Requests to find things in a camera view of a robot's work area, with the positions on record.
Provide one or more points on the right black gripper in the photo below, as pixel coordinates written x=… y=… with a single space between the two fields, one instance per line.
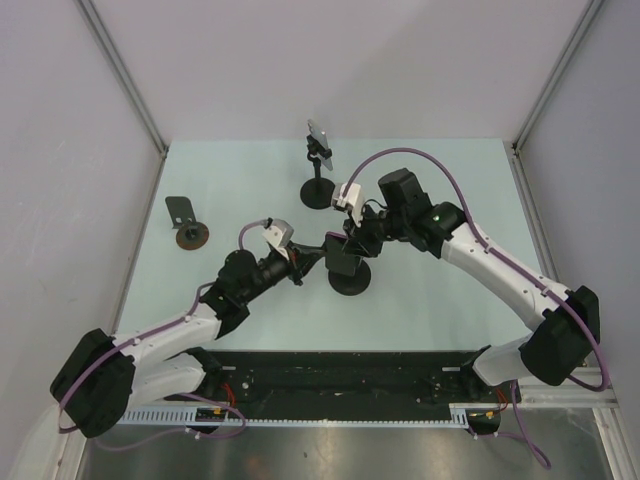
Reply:
x=359 y=240

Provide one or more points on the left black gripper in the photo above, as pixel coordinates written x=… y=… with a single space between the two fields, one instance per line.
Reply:
x=302 y=256

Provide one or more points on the black stand holding purple phone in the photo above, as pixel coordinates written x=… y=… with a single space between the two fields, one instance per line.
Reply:
x=352 y=285

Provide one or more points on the black stand holding white phone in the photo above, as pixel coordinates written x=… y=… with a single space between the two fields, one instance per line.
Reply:
x=316 y=192

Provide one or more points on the rusty base phone stand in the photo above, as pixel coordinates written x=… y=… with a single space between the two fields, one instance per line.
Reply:
x=191 y=234

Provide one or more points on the white silver phone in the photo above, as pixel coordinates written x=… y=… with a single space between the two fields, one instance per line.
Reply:
x=317 y=145

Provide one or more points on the purple phone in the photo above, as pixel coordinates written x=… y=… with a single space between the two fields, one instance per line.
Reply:
x=337 y=260

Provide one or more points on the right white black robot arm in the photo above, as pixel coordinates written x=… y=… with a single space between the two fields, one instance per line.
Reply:
x=563 y=323

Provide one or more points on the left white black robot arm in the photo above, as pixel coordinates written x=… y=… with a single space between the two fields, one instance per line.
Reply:
x=107 y=375

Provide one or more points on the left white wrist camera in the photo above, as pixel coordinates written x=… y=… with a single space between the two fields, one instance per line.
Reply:
x=278 y=235

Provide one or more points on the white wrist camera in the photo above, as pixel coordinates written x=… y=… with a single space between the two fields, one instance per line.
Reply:
x=278 y=235
x=349 y=198

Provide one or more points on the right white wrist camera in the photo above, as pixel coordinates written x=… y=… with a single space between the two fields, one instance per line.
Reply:
x=349 y=198

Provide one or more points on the white slotted cable duct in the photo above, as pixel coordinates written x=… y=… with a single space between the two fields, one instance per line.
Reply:
x=392 y=413

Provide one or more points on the left aluminium frame post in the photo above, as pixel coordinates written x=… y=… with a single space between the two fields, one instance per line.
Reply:
x=116 y=62

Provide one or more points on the aluminium frame post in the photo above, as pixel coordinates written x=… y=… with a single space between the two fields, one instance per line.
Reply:
x=576 y=38
x=116 y=62

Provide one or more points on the right aluminium frame post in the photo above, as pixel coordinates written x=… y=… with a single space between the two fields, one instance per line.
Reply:
x=576 y=38

